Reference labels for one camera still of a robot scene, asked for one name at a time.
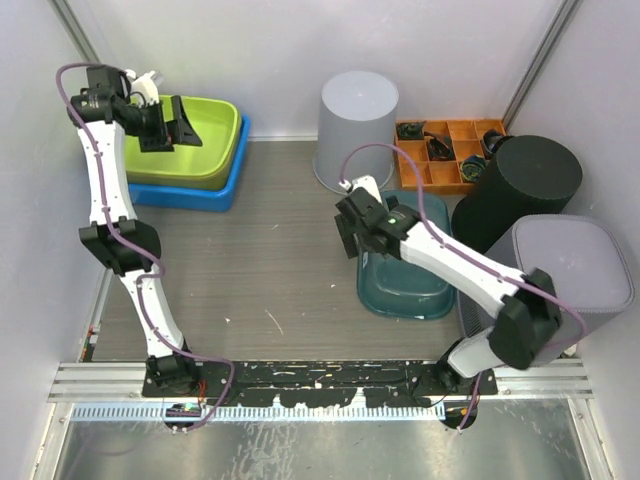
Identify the blue plastic tub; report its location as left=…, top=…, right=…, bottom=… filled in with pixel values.
left=129, top=115, right=251, bottom=213

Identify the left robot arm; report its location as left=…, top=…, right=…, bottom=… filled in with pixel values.
left=62, top=62, right=202, bottom=396

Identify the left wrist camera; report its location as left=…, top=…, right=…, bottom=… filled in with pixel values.
left=125, top=69, right=164, bottom=108

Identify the green plastic tub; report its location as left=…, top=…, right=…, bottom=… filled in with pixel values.
left=356, top=188, right=456, bottom=321

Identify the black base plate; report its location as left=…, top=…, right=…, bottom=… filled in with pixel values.
left=142, top=360, right=497, bottom=408

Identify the white cable duct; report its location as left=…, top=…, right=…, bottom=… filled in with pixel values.
left=70, top=399, right=445, bottom=423

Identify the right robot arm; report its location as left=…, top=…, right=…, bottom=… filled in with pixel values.
left=334, top=187, right=562, bottom=394

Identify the orange compartment tray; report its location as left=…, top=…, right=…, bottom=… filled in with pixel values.
left=394, top=118, right=506, bottom=195

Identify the aluminium rail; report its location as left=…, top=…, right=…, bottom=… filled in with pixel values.
left=49, top=359, right=594, bottom=402

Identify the black ribbed bin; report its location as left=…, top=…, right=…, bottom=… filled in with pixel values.
left=451, top=135, right=583, bottom=253

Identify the grey mesh waste basket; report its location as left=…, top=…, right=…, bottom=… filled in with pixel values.
left=457, top=214, right=634, bottom=366

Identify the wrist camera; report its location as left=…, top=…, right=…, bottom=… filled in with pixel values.
left=338, top=175, right=382, bottom=203
left=125, top=69, right=164, bottom=108

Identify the yellow-green plastic tub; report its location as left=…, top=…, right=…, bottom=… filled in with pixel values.
left=125, top=96, right=242, bottom=191

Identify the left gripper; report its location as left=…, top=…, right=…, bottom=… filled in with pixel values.
left=124, top=94, right=201, bottom=152

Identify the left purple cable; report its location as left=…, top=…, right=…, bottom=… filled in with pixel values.
left=55, top=63, right=235, bottom=432

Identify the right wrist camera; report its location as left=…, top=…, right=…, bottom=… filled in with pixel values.
left=338, top=175, right=382, bottom=203

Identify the light grey round bucket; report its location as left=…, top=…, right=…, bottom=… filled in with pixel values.
left=312, top=70, right=399, bottom=194

